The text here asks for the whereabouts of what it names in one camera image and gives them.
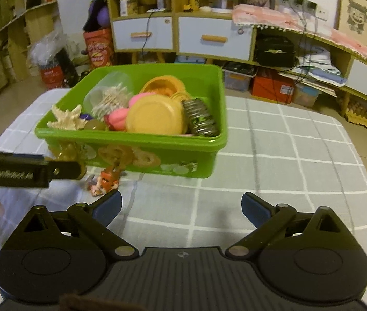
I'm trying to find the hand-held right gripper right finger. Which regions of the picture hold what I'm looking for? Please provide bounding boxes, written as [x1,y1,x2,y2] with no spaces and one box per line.
[225,192,345,261]

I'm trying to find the folded white cloths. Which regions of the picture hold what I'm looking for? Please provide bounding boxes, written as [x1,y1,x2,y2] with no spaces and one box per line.
[295,47,347,86]

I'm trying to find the clear plastic cup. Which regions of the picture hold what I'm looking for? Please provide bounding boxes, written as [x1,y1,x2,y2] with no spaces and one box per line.
[83,71,134,112]

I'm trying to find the blue-lidded clear storage box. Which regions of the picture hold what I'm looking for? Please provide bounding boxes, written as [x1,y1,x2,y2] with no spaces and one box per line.
[174,56,207,65]

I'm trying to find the pink plastic toy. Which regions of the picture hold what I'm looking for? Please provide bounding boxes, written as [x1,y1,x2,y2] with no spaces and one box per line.
[104,92,153,132]

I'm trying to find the black cable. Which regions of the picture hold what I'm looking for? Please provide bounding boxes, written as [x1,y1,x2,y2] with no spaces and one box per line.
[140,11,155,63]
[276,6,312,104]

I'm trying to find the wooden bookshelf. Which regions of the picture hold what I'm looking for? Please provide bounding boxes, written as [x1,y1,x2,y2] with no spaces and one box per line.
[0,0,57,81]

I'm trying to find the black bag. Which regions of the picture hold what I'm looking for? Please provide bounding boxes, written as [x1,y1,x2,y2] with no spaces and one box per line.
[255,34,297,68]

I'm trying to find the red printed box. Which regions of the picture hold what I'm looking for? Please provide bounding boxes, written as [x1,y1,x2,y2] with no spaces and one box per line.
[39,63,62,89]

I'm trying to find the pink fringed cloth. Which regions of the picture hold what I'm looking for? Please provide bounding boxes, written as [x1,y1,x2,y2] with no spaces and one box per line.
[232,4,367,59]

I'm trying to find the red snack bag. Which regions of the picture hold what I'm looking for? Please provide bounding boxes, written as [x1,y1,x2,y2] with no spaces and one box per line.
[83,27,114,68]

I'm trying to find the framed cartoon drawing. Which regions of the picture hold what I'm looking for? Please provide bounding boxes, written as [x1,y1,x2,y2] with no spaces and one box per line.
[337,0,367,44]

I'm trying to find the wall sockets with chargers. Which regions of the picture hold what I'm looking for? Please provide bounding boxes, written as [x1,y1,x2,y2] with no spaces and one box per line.
[280,0,329,20]

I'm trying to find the beige starfish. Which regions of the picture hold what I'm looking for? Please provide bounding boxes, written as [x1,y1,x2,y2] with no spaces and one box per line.
[47,104,87,131]

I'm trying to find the dark coiled spring toy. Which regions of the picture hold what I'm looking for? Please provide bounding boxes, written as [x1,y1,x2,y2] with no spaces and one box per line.
[182,98,219,137]

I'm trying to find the clear plastic bag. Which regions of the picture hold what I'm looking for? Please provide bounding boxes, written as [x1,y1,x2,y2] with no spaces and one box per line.
[28,31,70,68]

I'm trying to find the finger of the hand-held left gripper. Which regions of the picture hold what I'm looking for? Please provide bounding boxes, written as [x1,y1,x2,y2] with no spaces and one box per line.
[42,159,87,182]

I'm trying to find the small orange toy figure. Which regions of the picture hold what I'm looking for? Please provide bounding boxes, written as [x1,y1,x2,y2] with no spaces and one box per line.
[85,165,127,197]

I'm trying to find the wooden shelf cabinet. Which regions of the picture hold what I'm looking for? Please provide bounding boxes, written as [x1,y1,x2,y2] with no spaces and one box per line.
[106,0,258,67]

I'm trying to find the purple ball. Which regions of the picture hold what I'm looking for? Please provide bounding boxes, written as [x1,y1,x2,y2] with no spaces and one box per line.
[97,5,111,28]

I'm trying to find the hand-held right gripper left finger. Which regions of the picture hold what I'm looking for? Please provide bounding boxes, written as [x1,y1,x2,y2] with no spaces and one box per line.
[23,189,139,261]

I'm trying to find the orange plastic plate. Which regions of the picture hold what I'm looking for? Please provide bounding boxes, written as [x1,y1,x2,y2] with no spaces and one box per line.
[126,96,187,134]

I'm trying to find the egg cartons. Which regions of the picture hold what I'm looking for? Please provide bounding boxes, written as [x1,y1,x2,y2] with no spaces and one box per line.
[345,99,367,132]

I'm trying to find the amber ball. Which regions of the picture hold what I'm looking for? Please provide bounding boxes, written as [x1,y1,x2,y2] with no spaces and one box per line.
[84,119,106,131]

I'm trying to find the orange cardboard box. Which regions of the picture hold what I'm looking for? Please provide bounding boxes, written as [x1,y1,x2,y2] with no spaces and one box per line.
[251,68,296,104]

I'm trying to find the small cardboard box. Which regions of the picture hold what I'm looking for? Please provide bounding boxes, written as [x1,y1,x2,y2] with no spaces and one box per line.
[119,0,139,17]

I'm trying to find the white coral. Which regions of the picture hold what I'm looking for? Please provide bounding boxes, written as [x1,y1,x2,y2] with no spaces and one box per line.
[91,83,132,120]

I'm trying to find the long wooden sideboard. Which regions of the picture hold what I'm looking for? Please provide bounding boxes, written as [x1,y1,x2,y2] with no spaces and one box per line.
[253,23,367,117]

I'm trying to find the green plastic bin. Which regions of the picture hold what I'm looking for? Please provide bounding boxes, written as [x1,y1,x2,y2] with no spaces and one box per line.
[34,64,228,179]

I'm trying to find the small clear storage box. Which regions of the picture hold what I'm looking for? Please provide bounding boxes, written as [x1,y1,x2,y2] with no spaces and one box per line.
[293,82,320,107]

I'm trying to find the orange plastic bowl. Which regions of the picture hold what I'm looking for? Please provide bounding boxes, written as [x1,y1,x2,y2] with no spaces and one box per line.
[141,75,187,98]

